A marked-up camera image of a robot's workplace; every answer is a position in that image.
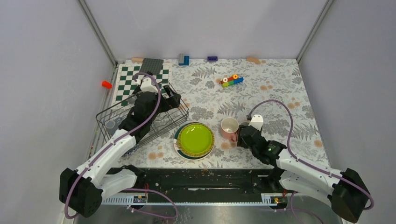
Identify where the green white checkered board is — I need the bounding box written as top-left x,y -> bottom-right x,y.
111,63 -> 172,106

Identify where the white plate teal rim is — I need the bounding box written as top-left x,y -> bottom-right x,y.
173,122 -> 215,161

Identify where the grey studded baseplate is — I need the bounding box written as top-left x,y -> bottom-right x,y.
140,58 -> 164,75

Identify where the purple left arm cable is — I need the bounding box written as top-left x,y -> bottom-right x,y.
64,71 -> 178,220

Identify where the wooden block left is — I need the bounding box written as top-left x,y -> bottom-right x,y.
131,57 -> 144,63

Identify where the colourful toy brick car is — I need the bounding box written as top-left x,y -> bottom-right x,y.
219,74 -> 244,88

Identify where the green woven rim plate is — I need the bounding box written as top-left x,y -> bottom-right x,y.
177,122 -> 215,158

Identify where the wooden block right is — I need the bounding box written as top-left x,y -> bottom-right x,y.
246,57 -> 261,64

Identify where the red small block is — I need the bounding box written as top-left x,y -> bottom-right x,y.
101,80 -> 113,89

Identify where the purple toy brick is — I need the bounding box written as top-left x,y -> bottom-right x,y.
207,56 -> 218,62

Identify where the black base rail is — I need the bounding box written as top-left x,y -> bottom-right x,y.
105,167 -> 332,200

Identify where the grey and blue brick stack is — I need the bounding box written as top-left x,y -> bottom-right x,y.
178,53 -> 190,66

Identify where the blue white patterned bowl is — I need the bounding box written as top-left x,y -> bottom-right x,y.
125,146 -> 138,155

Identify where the lime green plastic plate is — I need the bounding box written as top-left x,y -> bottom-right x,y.
179,124 -> 214,155

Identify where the pink dotted mug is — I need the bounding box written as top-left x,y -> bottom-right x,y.
239,121 -> 250,127

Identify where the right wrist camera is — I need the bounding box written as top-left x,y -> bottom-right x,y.
247,114 -> 263,132

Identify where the black wire dish rack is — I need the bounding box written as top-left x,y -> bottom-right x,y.
96,83 -> 189,148

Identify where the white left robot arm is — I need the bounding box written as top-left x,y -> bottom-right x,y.
59,85 -> 181,219

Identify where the grey blue cup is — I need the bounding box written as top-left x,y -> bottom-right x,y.
105,117 -> 123,131

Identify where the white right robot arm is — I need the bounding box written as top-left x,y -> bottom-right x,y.
237,126 -> 374,223

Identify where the wooden block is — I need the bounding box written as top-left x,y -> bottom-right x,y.
246,57 -> 261,64
131,57 -> 144,63

